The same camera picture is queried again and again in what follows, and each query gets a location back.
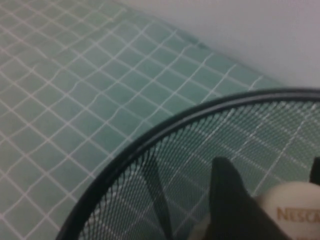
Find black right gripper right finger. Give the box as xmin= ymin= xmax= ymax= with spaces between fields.
xmin=309 ymin=156 xmax=320 ymax=187

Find small beige-capped coffee bottle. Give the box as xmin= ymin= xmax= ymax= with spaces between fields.
xmin=254 ymin=181 xmax=320 ymax=240

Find black mesh wastebasket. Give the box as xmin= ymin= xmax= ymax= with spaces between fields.
xmin=55 ymin=87 xmax=320 ymax=240

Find green checkered tablecloth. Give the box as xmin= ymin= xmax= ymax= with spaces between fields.
xmin=0 ymin=0 xmax=281 ymax=240

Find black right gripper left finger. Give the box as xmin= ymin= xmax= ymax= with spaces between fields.
xmin=206 ymin=156 xmax=296 ymax=240

